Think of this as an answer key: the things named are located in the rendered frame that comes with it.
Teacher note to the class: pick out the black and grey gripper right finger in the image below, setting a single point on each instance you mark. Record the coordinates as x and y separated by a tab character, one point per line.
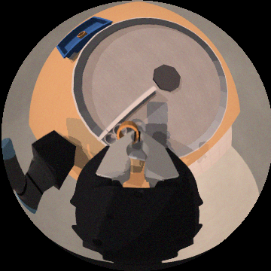
163	165

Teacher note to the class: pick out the blue plastic crate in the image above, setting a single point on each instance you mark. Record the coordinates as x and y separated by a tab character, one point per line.
71	44

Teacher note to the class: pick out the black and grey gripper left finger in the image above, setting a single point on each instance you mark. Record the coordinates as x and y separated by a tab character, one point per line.
111	163

